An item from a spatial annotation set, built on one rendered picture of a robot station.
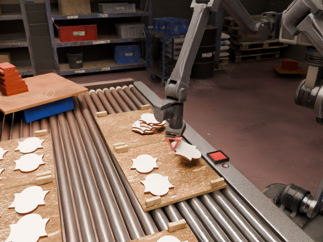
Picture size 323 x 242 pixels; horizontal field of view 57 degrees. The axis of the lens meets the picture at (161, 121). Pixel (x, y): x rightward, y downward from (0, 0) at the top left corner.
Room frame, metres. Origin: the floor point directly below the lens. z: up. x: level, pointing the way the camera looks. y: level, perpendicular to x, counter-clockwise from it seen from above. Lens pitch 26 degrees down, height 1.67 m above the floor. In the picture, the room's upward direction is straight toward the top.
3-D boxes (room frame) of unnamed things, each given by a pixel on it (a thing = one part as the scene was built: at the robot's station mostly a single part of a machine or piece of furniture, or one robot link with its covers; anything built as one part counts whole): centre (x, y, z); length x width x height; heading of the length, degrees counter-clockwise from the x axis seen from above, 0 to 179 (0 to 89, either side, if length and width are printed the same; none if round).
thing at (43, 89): (1.76, 0.81, 1.03); 0.50 x 0.50 x 0.02; 44
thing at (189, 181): (1.06, -0.02, 0.93); 0.41 x 0.35 x 0.02; 23
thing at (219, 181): (0.93, -0.22, 0.95); 0.06 x 0.02 x 0.03; 113
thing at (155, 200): (0.82, 0.03, 0.95); 0.06 x 0.02 x 0.03; 113
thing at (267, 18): (1.53, -0.51, 1.45); 0.09 x 0.08 x 0.12; 42
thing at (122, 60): (5.90, 0.69, 0.32); 0.50 x 0.41 x 0.37; 108
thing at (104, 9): (5.80, 0.82, 1.16); 0.60 x 0.40 x 0.15; 114
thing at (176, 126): (1.10, -0.06, 1.13); 0.10 x 0.07 x 0.07; 164
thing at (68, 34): (5.55, 1.53, 0.78); 0.66 x 0.45 x 0.28; 112
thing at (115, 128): (1.44, 0.15, 0.93); 0.41 x 0.35 x 0.02; 22
